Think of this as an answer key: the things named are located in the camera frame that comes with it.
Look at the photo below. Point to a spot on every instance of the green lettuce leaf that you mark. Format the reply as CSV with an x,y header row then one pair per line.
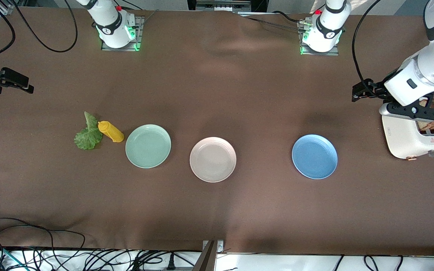
x,y
87,137

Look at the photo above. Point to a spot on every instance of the yellow squeeze bottle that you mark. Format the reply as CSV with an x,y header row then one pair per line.
x,y
111,131

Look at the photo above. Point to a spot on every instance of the blue plate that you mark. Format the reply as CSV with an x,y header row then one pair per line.
x,y
315,156

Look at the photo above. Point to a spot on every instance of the mint green plate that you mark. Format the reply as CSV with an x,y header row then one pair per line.
x,y
148,146

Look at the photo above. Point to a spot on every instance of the beige plate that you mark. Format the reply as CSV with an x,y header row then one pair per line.
x,y
213,159

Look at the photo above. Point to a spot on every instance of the white toaster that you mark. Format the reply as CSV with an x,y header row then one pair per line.
x,y
401,139

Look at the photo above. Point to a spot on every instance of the copper toaster lever knob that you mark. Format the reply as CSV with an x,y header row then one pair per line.
x,y
411,158

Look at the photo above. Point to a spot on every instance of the black equipment rack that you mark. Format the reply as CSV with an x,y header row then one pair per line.
x,y
202,4

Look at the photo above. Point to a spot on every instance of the black power plug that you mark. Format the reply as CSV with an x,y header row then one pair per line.
x,y
171,263

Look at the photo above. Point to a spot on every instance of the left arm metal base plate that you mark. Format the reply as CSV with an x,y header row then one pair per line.
x,y
335,51

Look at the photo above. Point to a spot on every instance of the aluminium frame profile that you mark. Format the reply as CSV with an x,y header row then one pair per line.
x,y
4,7

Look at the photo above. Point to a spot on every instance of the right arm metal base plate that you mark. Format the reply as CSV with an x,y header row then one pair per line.
x,y
139,37

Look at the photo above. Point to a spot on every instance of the small metal bracket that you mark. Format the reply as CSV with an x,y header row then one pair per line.
x,y
220,246

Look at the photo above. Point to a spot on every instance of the aluminium profile post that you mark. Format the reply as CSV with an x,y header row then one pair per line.
x,y
206,259

